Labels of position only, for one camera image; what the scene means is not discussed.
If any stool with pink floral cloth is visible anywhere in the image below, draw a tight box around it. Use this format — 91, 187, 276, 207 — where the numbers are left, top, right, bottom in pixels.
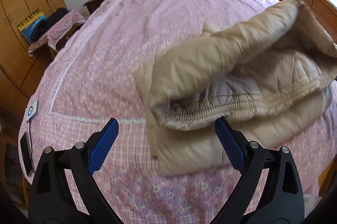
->
28, 9, 86, 56

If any colourful book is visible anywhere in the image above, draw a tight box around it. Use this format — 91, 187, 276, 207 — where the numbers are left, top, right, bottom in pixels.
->
17, 10, 48, 43

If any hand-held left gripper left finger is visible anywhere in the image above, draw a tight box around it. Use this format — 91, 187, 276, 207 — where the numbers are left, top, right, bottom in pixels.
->
29, 118, 124, 224

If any white round-marked device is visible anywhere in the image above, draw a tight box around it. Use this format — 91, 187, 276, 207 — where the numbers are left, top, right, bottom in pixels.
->
25, 100, 39, 123

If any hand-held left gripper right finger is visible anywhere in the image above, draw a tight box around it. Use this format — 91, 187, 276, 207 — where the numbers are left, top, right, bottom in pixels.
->
214, 117, 306, 224

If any dark wooden nightstand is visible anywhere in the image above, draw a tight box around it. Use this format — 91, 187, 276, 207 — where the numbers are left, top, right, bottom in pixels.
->
84, 0, 111, 14

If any dark clothes pile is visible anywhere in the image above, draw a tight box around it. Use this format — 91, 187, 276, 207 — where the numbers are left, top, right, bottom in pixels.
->
31, 8, 70, 41

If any black phone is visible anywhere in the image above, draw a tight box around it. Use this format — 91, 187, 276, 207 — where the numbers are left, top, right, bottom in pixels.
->
20, 132, 35, 177

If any bed with pink floral bedspread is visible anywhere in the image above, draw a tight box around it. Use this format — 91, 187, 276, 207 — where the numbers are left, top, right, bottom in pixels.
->
18, 0, 337, 224

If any beige puffer jacket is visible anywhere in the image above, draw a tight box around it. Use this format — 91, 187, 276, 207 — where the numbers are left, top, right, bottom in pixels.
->
133, 0, 337, 176

